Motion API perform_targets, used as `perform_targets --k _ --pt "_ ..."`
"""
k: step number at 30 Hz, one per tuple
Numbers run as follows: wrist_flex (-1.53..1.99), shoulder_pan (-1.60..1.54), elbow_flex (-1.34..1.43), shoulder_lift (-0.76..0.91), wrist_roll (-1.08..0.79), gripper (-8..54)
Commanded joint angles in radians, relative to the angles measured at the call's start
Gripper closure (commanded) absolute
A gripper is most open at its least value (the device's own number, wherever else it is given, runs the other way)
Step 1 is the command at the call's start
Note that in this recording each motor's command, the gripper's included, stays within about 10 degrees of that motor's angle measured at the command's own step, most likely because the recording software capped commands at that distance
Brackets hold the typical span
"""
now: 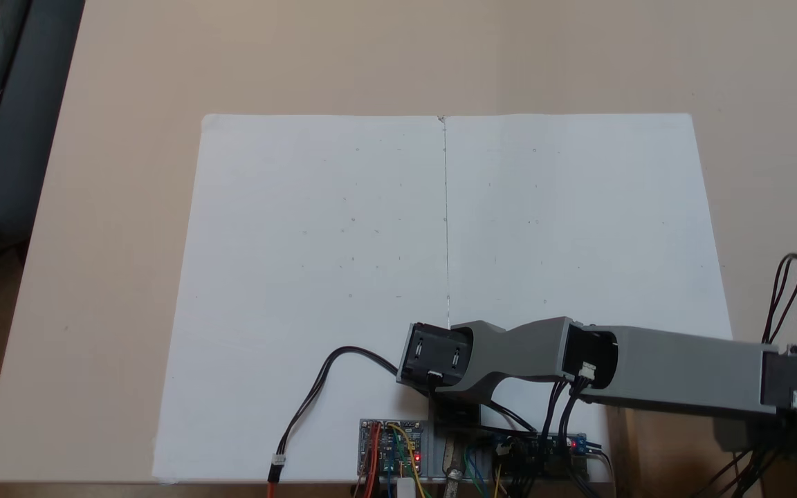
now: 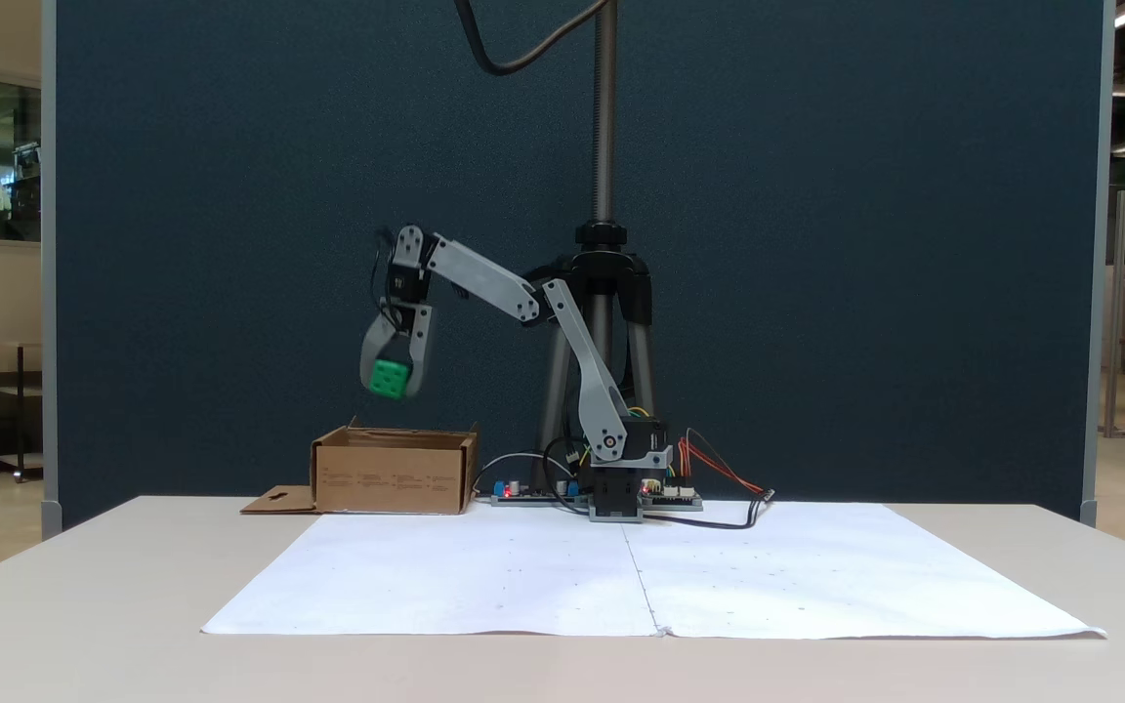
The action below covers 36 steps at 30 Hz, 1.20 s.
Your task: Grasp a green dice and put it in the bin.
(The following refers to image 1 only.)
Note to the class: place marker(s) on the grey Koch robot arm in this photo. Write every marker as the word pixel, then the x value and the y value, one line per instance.
pixel 682 366

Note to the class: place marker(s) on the brown cardboard box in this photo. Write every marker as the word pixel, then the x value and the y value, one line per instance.
pixel 661 456

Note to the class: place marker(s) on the blue power circuit board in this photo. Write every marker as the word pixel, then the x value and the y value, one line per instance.
pixel 578 446

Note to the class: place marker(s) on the white plug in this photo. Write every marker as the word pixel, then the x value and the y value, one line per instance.
pixel 405 488

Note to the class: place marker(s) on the motor driver circuit board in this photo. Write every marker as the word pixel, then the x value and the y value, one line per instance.
pixel 391 449

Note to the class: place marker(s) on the dark grey chair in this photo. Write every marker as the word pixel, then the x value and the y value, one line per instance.
pixel 39 104

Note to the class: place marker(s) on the grey base plate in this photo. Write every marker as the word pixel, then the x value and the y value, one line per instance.
pixel 435 453

